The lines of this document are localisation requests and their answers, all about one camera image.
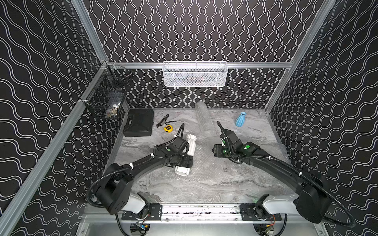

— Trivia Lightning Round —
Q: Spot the yellow tape measure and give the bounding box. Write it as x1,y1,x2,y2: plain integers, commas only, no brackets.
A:
164,125,173,133

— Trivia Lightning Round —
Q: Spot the black utility knife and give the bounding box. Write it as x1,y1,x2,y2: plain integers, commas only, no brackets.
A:
156,114,169,128

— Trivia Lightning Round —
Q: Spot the blue ribbed vase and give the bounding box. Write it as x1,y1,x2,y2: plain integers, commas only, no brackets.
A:
235,112,246,127

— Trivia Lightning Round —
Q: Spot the black plastic tool case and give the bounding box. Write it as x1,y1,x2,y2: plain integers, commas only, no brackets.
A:
123,108,154,137

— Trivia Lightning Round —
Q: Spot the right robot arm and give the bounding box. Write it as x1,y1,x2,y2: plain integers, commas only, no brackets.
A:
212,129,356,228

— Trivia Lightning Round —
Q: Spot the white wire mesh basket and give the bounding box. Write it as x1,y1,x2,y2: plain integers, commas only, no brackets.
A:
162,61,228,87

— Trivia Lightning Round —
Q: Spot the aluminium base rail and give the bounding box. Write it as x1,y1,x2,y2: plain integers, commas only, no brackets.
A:
84,203,321,224

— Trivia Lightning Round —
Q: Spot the black wire basket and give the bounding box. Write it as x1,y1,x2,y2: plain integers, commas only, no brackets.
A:
84,65,135,120

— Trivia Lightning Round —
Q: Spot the white roll in black basket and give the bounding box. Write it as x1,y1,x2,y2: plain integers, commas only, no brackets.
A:
105,91,124,119

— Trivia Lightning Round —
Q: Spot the bubble white cylinder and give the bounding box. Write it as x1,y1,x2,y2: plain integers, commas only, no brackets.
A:
175,134,197,177

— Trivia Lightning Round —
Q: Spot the clear bubble wrap sheet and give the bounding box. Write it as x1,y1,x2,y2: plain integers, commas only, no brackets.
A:
264,142,291,165
174,138,294,203

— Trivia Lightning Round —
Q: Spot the clear bubble wrap roll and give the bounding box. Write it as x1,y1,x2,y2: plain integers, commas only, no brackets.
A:
195,101,216,137

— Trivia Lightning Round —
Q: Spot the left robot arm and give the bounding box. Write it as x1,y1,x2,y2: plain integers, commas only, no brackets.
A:
85,134,197,215

